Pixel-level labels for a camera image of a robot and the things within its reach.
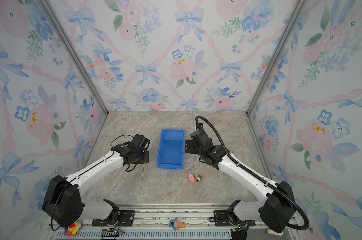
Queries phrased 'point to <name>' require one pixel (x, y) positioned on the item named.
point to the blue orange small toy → (176, 224)
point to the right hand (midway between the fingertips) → (193, 141)
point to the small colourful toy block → (198, 177)
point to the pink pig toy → (191, 177)
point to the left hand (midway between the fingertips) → (146, 156)
